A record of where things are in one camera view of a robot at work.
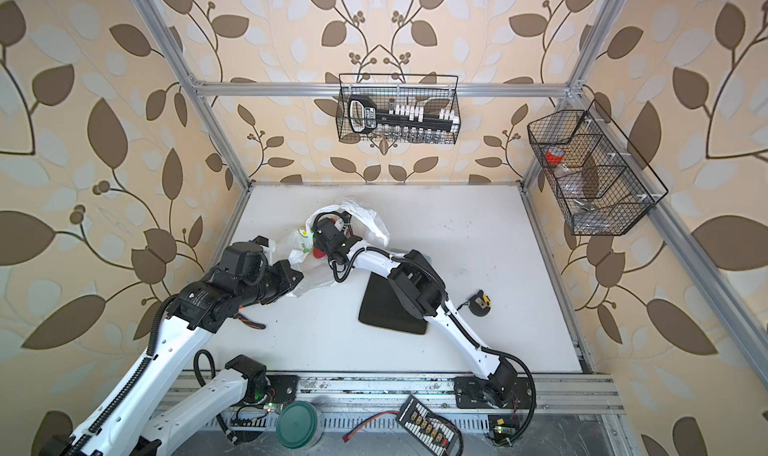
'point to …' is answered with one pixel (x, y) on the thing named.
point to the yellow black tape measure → (480, 304)
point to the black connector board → (435, 431)
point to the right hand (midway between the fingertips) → (321, 240)
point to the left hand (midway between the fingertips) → (307, 273)
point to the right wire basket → (601, 185)
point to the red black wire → (346, 436)
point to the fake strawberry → (318, 253)
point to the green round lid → (297, 424)
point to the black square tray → (383, 306)
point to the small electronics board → (503, 428)
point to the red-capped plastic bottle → (554, 156)
